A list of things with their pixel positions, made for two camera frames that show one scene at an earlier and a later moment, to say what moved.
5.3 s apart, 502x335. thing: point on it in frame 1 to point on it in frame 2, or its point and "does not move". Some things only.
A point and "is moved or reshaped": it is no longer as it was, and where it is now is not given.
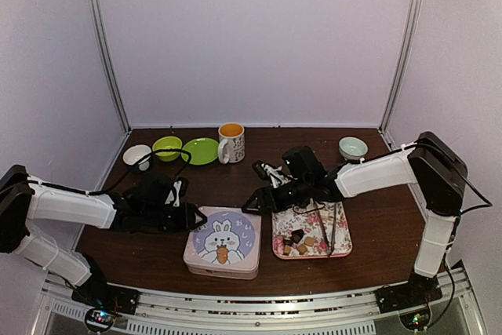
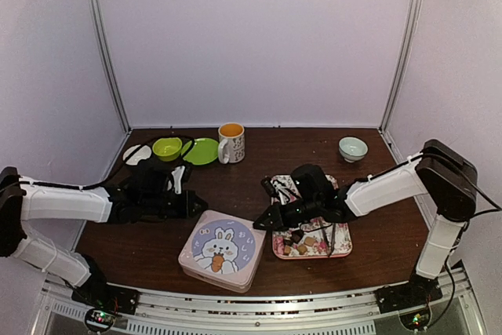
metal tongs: [325, 229] does not move
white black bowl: [135, 153] does not move
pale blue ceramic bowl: [352, 147] does not move
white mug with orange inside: [231, 143] does not move
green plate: [203, 151] does not move
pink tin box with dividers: [231, 274] to [237, 288]
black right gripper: [262, 196] to [279, 221]
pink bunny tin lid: [229, 239] is moved or reshaped
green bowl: [167, 143] does not move
